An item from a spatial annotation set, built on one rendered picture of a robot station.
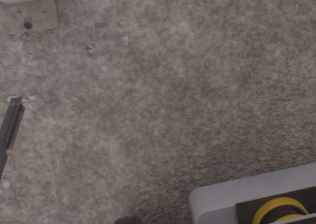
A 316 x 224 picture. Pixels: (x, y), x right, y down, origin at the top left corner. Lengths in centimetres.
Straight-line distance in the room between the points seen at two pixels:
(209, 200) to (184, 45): 25
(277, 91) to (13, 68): 45
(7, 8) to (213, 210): 45
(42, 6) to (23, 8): 3
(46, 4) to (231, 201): 42
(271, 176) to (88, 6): 41
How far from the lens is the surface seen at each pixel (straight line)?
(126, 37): 81
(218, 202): 80
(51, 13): 80
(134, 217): 85
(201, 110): 86
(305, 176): 85
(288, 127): 91
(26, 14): 81
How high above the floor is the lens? 80
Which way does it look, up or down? 72 degrees down
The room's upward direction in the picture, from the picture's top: 163 degrees clockwise
